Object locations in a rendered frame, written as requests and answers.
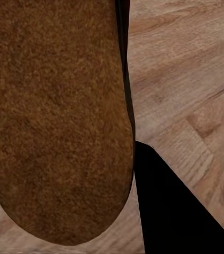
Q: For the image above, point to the sandal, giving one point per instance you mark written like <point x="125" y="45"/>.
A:
<point x="67" y="126"/>

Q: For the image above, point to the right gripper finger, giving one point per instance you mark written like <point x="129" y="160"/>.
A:
<point x="172" y="218"/>

